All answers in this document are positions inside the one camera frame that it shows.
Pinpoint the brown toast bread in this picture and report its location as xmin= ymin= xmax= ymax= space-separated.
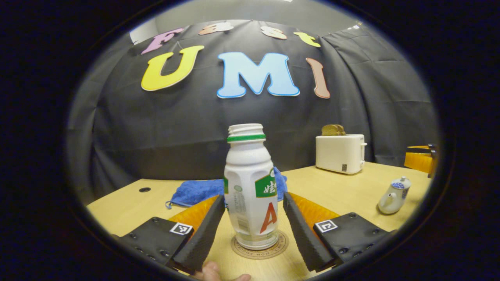
xmin=321 ymin=124 xmax=346 ymax=137

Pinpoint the white plastic water bottle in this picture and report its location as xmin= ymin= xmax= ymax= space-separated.
xmin=224 ymin=123 xmax=279 ymax=251

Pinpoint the blue towel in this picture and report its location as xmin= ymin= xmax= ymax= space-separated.
xmin=165 ymin=167 xmax=288 ymax=209

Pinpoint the white toaster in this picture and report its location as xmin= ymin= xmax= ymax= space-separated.
xmin=315 ymin=134 xmax=368 ymax=175

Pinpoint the white blue-flowered teacup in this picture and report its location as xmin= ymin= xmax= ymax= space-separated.
xmin=378 ymin=184 xmax=411 ymax=215

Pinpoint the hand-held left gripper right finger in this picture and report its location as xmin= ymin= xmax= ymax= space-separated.
xmin=283 ymin=191 xmax=391 ymax=272

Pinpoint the black backdrop cloth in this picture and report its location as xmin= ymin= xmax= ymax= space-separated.
xmin=66 ymin=20 xmax=440 ymax=203

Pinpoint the round brown coaster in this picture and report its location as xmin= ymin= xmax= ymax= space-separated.
xmin=230 ymin=229 xmax=289 ymax=260

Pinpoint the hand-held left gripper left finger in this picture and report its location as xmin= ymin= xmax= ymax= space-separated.
xmin=111 ymin=194 xmax=226 ymax=275

